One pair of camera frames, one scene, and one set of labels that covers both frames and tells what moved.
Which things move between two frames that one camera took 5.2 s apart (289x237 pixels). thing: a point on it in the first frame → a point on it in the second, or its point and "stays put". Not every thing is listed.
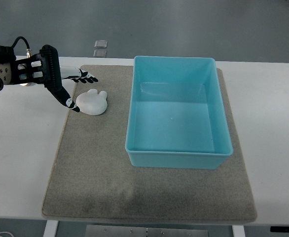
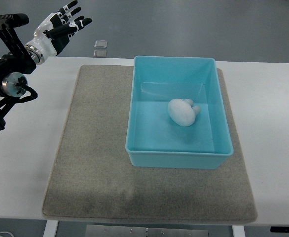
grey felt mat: x=93 y=177 stays put
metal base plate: x=109 y=231 stays put
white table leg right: x=238 y=231 stays put
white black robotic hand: x=53 y=73 → x=53 y=33
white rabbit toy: x=91 y=102 → x=182 y=112
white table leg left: x=51 y=228 stays put
